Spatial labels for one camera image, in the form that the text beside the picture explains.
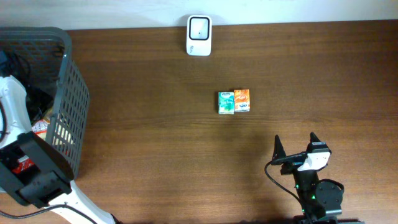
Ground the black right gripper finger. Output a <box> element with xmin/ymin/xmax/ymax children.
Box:
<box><xmin>307</xmin><ymin>132</ymin><xmax>323</xmax><ymax>152</ymax></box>
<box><xmin>272</xmin><ymin>135</ymin><xmax>286</xmax><ymax>161</ymax></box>

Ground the orange tissue pack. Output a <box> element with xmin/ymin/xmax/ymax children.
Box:
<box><xmin>234</xmin><ymin>89</ymin><xmax>251</xmax><ymax>112</ymax></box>

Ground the green tissue pack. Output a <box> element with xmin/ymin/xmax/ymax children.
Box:
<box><xmin>218</xmin><ymin>92</ymin><xmax>234</xmax><ymax>114</ymax></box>

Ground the beige snack bag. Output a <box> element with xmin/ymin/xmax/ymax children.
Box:
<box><xmin>32</xmin><ymin>108</ymin><xmax>53</xmax><ymax>140</ymax></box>

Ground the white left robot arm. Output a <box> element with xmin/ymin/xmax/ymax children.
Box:
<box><xmin>1</xmin><ymin>50</ymin><xmax>119</xmax><ymax>223</ymax></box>

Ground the white barcode scanner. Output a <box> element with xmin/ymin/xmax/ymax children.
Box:
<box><xmin>186</xmin><ymin>15</ymin><xmax>212</xmax><ymax>57</ymax></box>

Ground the red snack package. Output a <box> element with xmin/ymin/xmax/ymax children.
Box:
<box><xmin>12</xmin><ymin>156</ymin><xmax>34</xmax><ymax>174</ymax></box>

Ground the grey plastic mesh basket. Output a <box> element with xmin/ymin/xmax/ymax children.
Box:
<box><xmin>1</xmin><ymin>27</ymin><xmax>90</xmax><ymax>175</ymax></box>

